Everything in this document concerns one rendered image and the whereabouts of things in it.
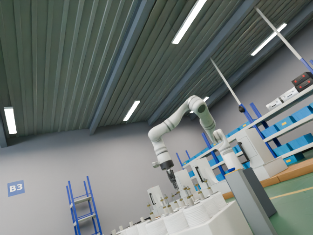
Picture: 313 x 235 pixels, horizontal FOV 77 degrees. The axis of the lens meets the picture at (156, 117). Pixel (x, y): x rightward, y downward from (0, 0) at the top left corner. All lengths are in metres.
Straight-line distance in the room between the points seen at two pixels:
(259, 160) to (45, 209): 6.09
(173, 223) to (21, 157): 7.08
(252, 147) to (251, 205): 2.22
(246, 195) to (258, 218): 0.10
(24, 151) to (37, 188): 1.29
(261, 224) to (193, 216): 0.30
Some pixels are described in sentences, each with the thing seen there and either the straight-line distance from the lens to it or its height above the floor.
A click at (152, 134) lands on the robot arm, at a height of 0.66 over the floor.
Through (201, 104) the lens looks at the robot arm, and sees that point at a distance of 1.18.
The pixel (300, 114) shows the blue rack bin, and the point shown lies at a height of 0.90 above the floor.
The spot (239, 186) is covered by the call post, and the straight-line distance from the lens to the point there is 1.04.
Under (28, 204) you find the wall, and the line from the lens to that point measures 7.37.
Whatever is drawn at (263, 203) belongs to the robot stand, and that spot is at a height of 0.07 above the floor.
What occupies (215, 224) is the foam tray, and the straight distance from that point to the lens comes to 0.92.
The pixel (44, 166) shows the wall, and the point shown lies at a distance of 7.66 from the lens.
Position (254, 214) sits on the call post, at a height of 0.12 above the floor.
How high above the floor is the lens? 0.30
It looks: 23 degrees up
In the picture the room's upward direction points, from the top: 23 degrees counter-clockwise
